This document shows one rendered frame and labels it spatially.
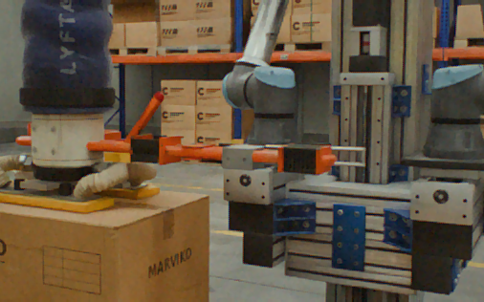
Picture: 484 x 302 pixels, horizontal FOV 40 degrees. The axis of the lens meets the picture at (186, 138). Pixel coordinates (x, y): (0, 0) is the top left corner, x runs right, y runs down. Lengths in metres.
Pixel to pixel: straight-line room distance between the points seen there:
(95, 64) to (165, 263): 0.47
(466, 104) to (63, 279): 1.04
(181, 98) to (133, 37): 1.25
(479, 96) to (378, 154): 0.32
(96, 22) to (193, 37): 8.04
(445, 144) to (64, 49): 0.95
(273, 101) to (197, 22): 7.69
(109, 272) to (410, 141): 1.00
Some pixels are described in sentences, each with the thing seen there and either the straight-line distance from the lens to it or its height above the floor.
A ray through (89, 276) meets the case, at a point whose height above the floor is 0.84.
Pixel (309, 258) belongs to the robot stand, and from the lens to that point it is 1.87.
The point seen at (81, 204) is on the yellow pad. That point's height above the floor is 0.97.
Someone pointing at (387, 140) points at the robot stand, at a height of 1.06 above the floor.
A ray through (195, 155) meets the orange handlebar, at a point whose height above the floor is 1.08.
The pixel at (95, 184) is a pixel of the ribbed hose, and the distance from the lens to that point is 1.42.
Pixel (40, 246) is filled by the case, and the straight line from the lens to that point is 1.42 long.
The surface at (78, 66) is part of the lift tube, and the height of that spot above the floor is 1.26.
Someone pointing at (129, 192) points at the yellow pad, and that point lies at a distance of 1.56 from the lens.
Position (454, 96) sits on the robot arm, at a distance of 1.74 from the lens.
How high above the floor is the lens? 1.23
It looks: 5 degrees down
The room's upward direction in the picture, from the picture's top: straight up
